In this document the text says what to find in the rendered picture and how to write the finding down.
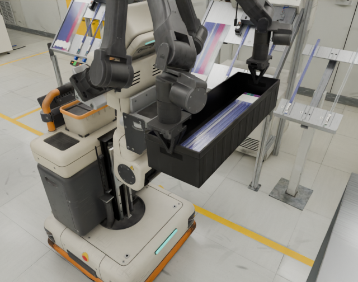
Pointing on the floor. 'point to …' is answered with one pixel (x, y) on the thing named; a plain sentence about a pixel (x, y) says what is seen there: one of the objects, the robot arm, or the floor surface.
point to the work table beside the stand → (345, 238)
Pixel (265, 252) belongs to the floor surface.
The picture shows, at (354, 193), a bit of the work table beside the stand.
